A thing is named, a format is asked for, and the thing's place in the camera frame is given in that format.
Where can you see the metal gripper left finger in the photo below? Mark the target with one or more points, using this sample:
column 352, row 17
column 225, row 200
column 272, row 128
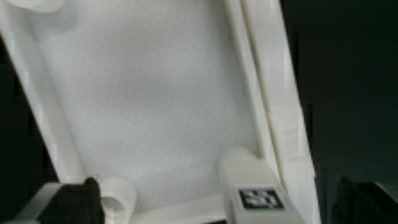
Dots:
column 64, row 204

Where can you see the white leg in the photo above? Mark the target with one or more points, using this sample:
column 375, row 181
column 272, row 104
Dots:
column 256, row 201

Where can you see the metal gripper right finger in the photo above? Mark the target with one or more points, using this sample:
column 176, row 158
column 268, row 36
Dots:
column 364, row 204

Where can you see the white frame rail front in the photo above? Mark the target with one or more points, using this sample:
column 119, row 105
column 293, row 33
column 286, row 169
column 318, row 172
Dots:
column 272, row 56

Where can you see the white desk top tray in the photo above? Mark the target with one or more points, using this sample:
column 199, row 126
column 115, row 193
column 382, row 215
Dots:
column 137, row 75

